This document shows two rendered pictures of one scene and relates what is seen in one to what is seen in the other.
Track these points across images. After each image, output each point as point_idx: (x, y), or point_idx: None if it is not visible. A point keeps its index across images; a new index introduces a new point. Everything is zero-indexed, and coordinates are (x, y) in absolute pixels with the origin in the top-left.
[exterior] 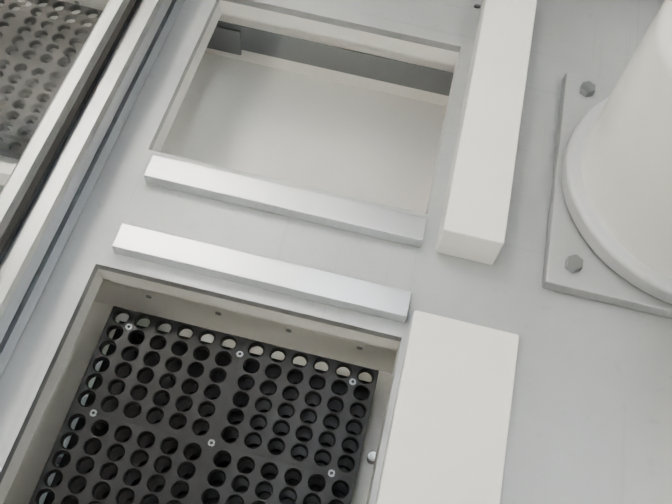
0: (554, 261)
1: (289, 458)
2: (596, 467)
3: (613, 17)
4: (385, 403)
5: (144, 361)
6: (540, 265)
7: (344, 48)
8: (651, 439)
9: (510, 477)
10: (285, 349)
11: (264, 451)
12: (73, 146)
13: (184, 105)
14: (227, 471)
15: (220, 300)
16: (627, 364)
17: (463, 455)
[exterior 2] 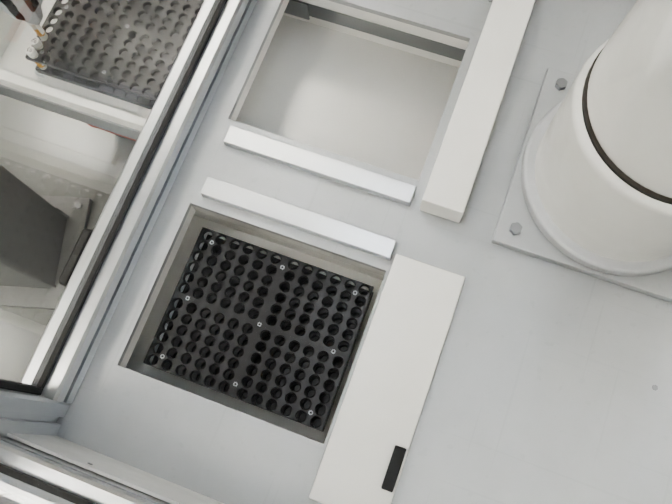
0: (502, 225)
1: (307, 339)
2: (501, 369)
3: (603, 13)
4: None
5: (220, 266)
6: (494, 225)
7: None
8: (543, 355)
9: (442, 370)
10: (312, 266)
11: (292, 333)
12: (175, 123)
13: (263, 61)
14: (268, 343)
15: (269, 233)
16: (540, 303)
17: (411, 354)
